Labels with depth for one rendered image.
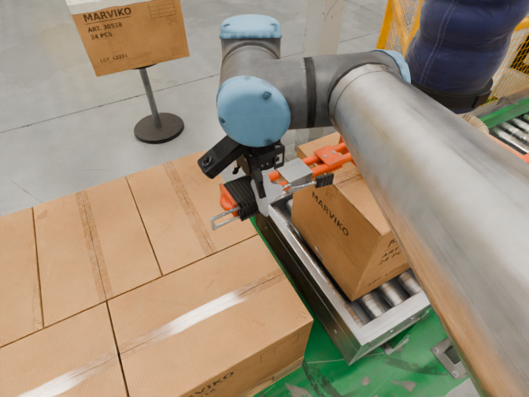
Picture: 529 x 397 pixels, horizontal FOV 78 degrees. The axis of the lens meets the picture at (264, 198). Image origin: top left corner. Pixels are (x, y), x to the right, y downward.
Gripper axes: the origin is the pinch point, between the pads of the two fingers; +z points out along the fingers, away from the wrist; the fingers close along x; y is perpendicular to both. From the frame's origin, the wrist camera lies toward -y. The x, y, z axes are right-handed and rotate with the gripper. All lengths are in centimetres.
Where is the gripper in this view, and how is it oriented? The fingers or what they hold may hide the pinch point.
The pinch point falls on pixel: (247, 195)
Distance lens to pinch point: 74.5
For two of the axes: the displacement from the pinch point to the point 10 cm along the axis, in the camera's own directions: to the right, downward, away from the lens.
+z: 0.0, 6.7, 7.5
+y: 8.7, -3.7, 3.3
